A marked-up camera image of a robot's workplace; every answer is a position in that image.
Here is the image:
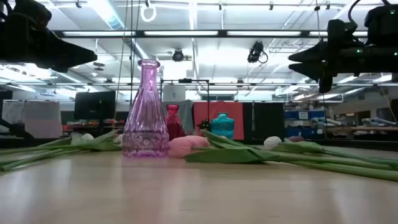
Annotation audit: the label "black stand frame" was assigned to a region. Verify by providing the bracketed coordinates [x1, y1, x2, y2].
[160, 78, 211, 131]

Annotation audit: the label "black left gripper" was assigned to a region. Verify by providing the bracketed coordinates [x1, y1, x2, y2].
[0, 0, 98, 74]

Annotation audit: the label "white board panel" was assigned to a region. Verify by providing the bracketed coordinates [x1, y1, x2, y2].
[23, 101, 63, 139]

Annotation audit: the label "red partition panel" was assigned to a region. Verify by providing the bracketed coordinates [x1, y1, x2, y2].
[193, 101, 245, 141]

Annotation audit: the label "wooden workbench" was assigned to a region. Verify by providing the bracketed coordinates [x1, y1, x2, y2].
[325, 126, 398, 133]

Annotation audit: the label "small black robot green lights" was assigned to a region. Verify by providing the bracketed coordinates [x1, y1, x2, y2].
[198, 118, 212, 131]

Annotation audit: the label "tan hanging rope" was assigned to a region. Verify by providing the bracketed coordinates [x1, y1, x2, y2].
[112, 0, 129, 136]

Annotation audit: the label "blue storage bin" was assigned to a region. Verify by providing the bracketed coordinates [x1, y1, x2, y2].
[284, 109, 326, 121]
[285, 126, 326, 139]

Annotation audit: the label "white hanging sheet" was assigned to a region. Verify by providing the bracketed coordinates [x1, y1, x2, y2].
[1, 101, 25, 125]

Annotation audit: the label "teal glass vase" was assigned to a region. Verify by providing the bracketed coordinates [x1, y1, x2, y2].
[211, 112, 236, 140]

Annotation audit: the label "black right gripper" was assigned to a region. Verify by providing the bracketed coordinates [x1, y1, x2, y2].
[288, 19, 398, 93]

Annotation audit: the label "grey hanging cloth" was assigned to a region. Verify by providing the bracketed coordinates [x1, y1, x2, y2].
[178, 99, 195, 135]

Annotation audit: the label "purple ribbed glass vase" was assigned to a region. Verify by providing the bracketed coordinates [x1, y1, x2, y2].
[121, 58, 170, 159]

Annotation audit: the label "black monitor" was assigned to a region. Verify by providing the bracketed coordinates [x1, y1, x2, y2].
[73, 90, 117, 121]

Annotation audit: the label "red glass vase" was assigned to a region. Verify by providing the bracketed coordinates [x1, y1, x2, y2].
[165, 104, 187, 141]

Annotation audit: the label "black camera with cable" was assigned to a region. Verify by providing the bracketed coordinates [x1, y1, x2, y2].
[247, 40, 269, 65]

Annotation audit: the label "black overhead light bar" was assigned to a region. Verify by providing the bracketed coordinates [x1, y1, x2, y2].
[52, 29, 369, 39]

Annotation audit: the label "white hanging ring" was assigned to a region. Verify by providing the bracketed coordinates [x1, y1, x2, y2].
[139, 4, 157, 23]

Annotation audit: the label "black partition panel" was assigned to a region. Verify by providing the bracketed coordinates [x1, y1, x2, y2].
[253, 101, 285, 141]

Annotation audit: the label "white box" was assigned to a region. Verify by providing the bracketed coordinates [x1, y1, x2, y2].
[163, 84, 187, 102]

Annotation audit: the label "black ceiling rail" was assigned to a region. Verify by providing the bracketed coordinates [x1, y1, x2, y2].
[0, 82, 398, 87]

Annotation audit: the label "black metal table frame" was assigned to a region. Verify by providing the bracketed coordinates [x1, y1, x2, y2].
[0, 136, 398, 149]

